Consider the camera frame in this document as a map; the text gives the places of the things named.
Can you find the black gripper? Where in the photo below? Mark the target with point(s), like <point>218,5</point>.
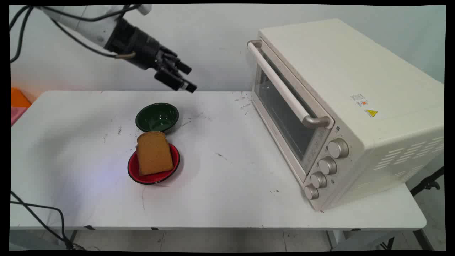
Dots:
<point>137,44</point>

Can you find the glass oven door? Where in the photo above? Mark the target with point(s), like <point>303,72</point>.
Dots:
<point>284,117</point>

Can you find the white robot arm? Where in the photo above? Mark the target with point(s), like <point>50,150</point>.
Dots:
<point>85,25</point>

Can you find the dark green bowl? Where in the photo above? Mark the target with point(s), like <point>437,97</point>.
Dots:
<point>157,117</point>

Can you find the brown bread slice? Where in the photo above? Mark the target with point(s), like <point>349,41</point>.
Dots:
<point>153,153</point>

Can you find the red plate black rim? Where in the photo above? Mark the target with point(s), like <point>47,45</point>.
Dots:
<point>153,177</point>

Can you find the orange box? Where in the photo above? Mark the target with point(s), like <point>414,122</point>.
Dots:
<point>18,97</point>

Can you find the pink box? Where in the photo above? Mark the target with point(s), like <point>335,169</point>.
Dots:
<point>17,114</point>

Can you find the silver oven knob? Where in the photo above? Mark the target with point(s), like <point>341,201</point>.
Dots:
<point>327,165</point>
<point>338,148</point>
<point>318,179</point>
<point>311,192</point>

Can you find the cream toaster oven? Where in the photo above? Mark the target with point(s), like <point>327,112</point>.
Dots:
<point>355,71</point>

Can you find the white label sticker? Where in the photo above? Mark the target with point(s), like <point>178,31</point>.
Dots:
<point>358,99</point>

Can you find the yellow warning sticker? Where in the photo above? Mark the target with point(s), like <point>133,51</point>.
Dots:
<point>371,113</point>

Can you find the black tripod stand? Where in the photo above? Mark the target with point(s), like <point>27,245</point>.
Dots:
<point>426,184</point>

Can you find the black table leg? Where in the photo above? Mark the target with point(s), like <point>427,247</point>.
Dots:
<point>423,240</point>

